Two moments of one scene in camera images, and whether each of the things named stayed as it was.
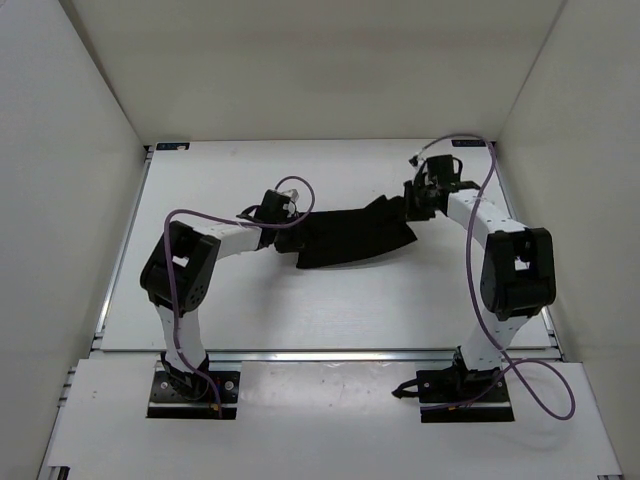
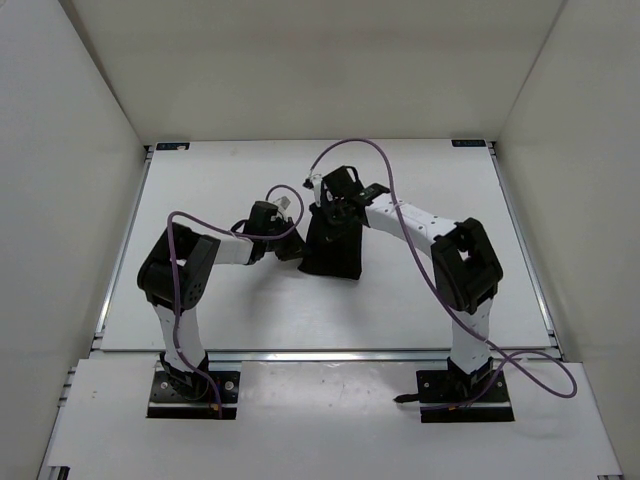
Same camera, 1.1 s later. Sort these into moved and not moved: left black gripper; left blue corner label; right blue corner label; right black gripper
Moved: right black gripper; left black gripper
Not moved: left blue corner label; right blue corner label
